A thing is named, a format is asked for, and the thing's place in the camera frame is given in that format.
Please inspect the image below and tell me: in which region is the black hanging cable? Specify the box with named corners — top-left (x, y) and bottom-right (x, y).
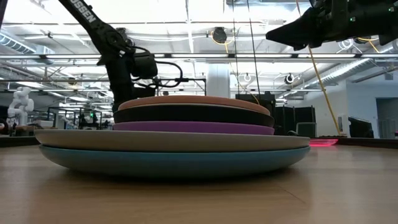
top-left (231, 0), bottom-right (241, 95)
top-left (246, 0), bottom-right (262, 96)

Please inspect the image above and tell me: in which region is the white building pillar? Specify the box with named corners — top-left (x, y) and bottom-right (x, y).
top-left (206, 63), bottom-right (231, 98)

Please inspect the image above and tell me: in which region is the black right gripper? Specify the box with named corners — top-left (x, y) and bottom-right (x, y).
top-left (265, 0), bottom-right (381, 52)

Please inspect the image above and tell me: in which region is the black plastic plate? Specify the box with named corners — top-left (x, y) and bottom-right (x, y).
top-left (113, 103), bottom-right (275, 128)

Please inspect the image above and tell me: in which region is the black metal frame rig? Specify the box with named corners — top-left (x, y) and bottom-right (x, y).
top-left (156, 77), bottom-right (207, 97)

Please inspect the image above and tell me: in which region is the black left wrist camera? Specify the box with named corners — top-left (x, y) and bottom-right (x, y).
top-left (131, 50), bottom-right (159, 80)

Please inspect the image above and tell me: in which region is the black workbench frame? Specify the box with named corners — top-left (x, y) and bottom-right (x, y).
top-left (46, 106), bottom-right (113, 131)

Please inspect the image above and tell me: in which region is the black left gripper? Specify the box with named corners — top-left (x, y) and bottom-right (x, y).
top-left (106, 60), bottom-right (157, 112)

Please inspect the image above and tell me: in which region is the grey box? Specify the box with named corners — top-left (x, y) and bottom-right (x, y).
top-left (295, 121), bottom-right (317, 138)

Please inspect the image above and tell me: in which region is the purple plastic plate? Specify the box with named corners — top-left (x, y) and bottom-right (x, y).
top-left (112, 120), bottom-right (275, 136)

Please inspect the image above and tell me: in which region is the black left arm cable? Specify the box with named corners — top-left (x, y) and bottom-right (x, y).
top-left (133, 45), bottom-right (185, 90)

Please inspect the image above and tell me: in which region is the orange plastic plate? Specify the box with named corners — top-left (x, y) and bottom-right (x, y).
top-left (118, 95), bottom-right (272, 116)

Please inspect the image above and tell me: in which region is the grey door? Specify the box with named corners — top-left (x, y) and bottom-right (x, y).
top-left (376, 97), bottom-right (398, 139)

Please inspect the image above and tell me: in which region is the grey plastic plate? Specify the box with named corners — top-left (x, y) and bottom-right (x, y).
top-left (34, 128), bottom-right (312, 154)

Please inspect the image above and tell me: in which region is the blue plastic plate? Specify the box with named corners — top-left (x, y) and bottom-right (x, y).
top-left (39, 143), bottom-right (312, 179)

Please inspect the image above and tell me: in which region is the black ceiling cable reel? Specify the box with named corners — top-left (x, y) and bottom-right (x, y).
top-left (212, 27), bottom-right (228, 45)

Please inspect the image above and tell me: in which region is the grey horizontal metal bar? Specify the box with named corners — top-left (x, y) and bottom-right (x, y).
top-left (0, 78), bottom-right (110, 83)

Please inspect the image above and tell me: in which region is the low black partition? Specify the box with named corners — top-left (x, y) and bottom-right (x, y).
top-left (273, 106), bottom-right (317, 137)

